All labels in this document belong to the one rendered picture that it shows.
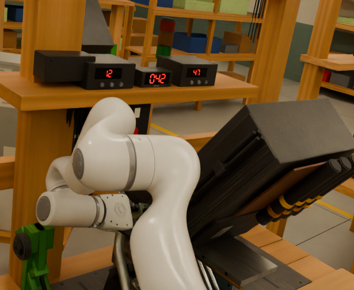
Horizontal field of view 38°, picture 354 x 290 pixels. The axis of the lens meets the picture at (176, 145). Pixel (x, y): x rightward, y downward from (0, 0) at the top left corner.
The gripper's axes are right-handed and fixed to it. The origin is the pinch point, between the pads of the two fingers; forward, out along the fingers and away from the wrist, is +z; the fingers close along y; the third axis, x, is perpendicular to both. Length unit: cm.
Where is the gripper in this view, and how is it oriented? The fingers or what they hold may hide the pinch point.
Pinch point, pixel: (138, 214)
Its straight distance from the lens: 148.4
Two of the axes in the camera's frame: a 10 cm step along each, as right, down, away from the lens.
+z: 6.8, 1.5, 7.2
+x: -7.0, 4.0, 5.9
